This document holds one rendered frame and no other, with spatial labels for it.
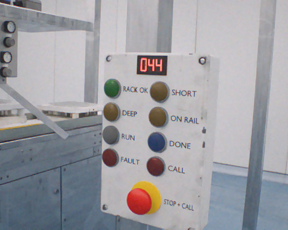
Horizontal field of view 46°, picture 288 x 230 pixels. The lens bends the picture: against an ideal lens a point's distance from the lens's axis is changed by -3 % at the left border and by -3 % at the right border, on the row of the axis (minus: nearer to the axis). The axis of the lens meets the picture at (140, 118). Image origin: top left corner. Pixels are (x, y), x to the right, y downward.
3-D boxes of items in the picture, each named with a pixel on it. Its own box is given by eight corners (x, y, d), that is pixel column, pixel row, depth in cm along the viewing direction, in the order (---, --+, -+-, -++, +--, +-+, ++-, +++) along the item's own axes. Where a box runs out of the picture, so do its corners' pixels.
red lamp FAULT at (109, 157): (115, 168, 54) (116, 150, 53) (100, 165, 55) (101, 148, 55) (118, 167, 54) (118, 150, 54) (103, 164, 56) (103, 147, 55)
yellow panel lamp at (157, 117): (164, 128, 49) (165, 108, 48) (147, 126, 50) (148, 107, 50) (167, 127, 49) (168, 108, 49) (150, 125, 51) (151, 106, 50)
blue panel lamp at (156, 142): (163, 153, 49) (164, 134, 49) (146, 150, 51) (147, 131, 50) (165, 152, 50) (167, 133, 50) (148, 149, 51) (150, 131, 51)
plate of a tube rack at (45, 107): (75, 114, 149) (75, 109, 149) (36, 109, 161) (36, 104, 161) (109, 109, 170) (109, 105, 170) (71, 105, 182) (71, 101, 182)
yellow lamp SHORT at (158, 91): (165, 102, 48) (167, 82, 48) (148, 101, 50) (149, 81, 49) (168, 102, 49) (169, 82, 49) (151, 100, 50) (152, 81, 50)
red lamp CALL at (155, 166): (162, 178, 50) (163, 159, 49) (145, 174, 51) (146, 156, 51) (164, 176, 50) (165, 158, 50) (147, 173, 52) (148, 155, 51)
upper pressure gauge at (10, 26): (6, 32, 105) (6, 19, 105) (4, 32, 106) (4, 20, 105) (16, 33, 108) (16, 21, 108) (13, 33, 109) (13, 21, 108)
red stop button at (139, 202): (147, 219, 49) (148, 193, 48) (123, 213, 51) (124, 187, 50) (161, 209, 53) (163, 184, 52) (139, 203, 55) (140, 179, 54)
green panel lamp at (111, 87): (117, 98, 52) (118, 79, 52) (102, 97, 54) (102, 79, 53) (120, 98, 53) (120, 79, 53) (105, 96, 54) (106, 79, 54)
